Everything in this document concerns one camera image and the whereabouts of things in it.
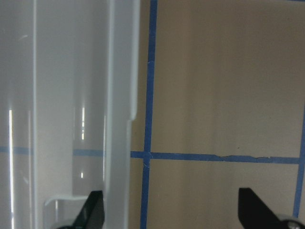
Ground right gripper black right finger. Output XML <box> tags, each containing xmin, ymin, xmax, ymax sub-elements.
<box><xmin>238</xmin><ymin>187</ymin><xmax>298</xmax><ymax>229</ymax></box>

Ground clear plastic box lid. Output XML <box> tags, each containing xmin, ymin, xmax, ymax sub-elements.
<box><xmin>0</xmin><ymin>0</ymin><xmax>141</xmax><ymax>229</ymax></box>

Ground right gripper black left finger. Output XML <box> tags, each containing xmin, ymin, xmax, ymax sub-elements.
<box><xmin>72</xmin><ymin>190</ymin><xmax>105</xmax><ymax>229</ymax></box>

